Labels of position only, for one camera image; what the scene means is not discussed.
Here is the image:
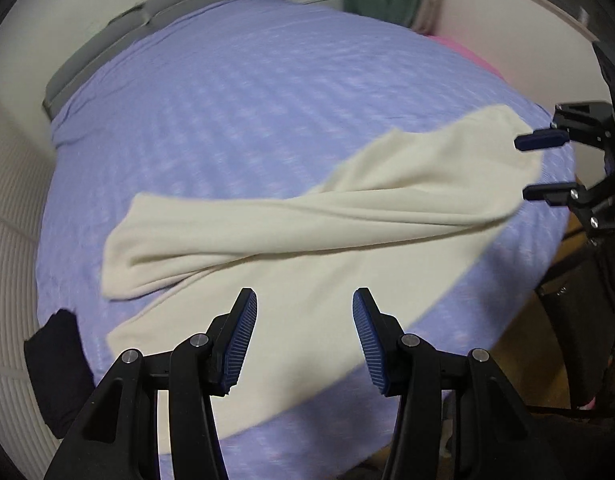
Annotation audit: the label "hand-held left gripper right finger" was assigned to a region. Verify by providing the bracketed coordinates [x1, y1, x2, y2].
[352, 287, 571, 480]

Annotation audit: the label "black cloth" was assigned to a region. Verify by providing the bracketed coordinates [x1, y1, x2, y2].
[24, 308, 96, 438]

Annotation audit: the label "purple floral bed sheet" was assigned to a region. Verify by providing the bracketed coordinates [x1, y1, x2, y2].
[35, 0, 575, 471]

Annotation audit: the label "pink cloth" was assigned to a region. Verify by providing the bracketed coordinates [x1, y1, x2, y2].
[427, 34, 508, 81]

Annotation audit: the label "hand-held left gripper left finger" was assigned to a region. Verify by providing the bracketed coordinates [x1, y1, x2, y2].
[44, 287, 259, 480]

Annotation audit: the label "cream pants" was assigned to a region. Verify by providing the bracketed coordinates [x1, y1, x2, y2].
[100, 105, 544, 440]

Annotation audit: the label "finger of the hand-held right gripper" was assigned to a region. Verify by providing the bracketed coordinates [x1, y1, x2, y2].
[514, 102, 615, 152]
[522, 170, 615, 231]

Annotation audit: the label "white ribbed panel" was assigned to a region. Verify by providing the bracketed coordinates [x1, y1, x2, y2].
[0, 102, 63, 411]

